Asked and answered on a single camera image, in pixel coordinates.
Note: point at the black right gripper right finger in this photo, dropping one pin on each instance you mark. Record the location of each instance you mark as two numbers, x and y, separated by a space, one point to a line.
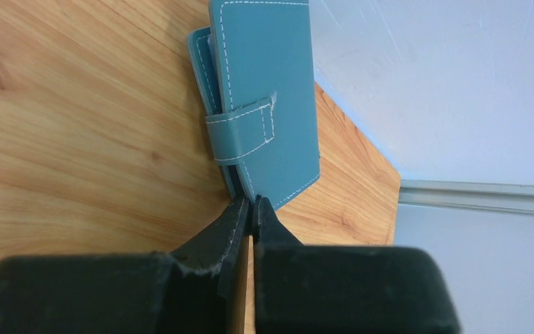
301 288

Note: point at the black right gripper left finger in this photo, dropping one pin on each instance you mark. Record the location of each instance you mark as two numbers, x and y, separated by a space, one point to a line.
189 290

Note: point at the teal leather card holder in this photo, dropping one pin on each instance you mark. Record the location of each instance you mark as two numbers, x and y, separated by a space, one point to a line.
254 70

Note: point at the aluminium frame rail right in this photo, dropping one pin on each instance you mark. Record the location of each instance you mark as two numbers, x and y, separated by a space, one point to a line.
506 198

